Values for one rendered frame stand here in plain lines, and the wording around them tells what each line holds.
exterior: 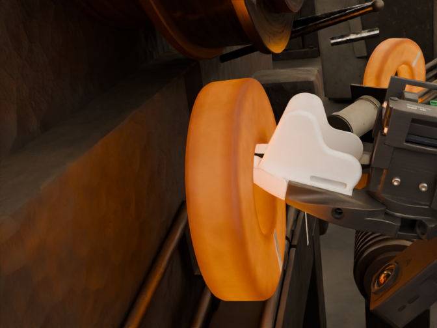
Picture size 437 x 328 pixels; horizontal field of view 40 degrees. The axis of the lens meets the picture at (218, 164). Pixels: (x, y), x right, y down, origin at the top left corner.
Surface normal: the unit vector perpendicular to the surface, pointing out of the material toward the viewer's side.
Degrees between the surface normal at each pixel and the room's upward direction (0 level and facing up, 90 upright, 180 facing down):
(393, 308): 92
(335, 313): 0
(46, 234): 90
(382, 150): 92
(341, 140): 88
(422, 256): 47
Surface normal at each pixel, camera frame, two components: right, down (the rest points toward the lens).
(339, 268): -0.13, -0.92
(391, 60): 0.66, 0.18
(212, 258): -0.22, 0.51
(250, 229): 0.96, -0.07
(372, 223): -0.01, 0.44
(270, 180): -0.59, 0.29
